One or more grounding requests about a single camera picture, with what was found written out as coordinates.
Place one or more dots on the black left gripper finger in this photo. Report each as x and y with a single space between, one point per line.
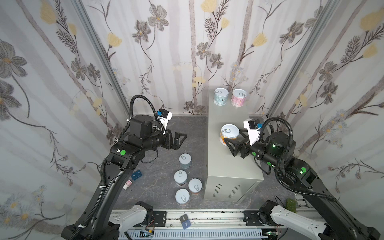
181 135
176 143

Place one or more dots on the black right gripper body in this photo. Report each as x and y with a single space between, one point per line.
242 147

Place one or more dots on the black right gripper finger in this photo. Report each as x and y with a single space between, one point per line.
235 147
244 139

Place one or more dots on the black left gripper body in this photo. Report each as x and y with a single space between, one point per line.
169 139

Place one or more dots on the yellow labelled can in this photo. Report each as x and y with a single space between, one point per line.
229 131

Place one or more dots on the pink labelled can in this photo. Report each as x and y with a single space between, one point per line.
238 97

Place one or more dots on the light blue labelled can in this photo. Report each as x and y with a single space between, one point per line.
220 96

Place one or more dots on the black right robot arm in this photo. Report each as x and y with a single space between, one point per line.
272 143

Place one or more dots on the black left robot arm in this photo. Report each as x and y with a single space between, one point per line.
146 130

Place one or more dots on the teal can near cabinet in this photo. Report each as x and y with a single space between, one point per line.
185 160

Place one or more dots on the teal can middle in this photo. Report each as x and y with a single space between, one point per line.
180 177

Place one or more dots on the orange can by cabinet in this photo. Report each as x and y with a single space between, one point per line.
195 186

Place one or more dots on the small blue box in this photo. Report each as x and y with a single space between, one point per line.
136 175

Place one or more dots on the pink can front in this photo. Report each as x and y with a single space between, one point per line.
182 197

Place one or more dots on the small pink white bottle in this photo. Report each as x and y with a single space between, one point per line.
127 184

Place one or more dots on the green circuit board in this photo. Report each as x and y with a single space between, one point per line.
291 205

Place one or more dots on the small blue grey module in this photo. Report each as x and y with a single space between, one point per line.
185 221

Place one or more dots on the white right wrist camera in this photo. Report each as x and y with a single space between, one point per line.
253 127

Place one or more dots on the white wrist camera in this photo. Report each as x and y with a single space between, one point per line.
164 117
253 127

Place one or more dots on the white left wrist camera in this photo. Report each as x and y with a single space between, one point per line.
164 117

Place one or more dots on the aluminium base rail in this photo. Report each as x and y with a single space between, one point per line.
192 217

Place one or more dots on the white slotted cable duct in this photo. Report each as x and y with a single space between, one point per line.
198 234

